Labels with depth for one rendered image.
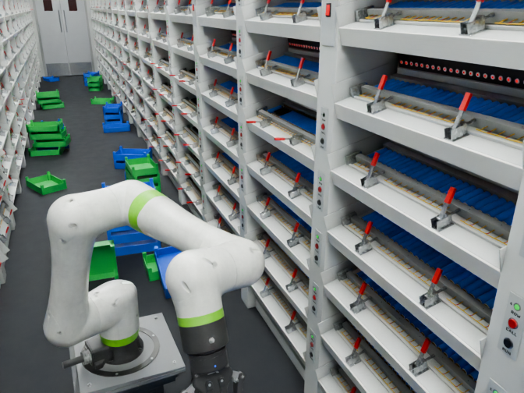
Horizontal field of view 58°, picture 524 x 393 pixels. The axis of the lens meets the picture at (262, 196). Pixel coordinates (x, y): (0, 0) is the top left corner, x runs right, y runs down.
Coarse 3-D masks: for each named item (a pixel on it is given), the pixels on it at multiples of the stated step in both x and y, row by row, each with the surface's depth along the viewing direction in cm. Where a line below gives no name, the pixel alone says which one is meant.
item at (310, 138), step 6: (264, 114) 188; (270, 114) 186; (276, 120) 178; (282, 120) 176; (282, 126) 175; (288, 126) 169; (294, 126) 167; (288, 132) 168; (294, 132) 166; (300, 132) 161; (306, 132) 160; (306, 138) 157; (312, 138) 154
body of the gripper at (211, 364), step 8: (216, 352) 90; (224, 352) 92; (192, 360) 91; (200, 360) 90; (208, 360) 90; (216, 360) 90; (224, 360) 91; (192, 368) 91; (200, 368) 90; (208, 368) 90; (216, 368) 90; (224, 368) 93; (192, 376) 92; (200, 376) 91; (208, 376) 92; (216, 376) 93; (224, 376) 93; (200, 384) 91; (216, 384) 92; (200, 392) 91; (216, 392) 92
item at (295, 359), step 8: (256, 304) 231; (264, 312) 220; (272, 320) 214; (272, 328) 214; (280, 336) 205; (288, 344) 199; (288, 352) 199; (296, 360) 192; (296, 368) 193; (304, 368) 186; (304, 376) 186
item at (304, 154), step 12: (276, 96) 197; (252, 108) 195; (264, 108) 195; (312, 108) 177; (252, 120) 193; (264, 132) 178; (276, 132) 174; (276, 144) 171; (288, 144) 161; (300, 144) 158; (300, 156) 153; (312, 156) 147; (312, 168) 148
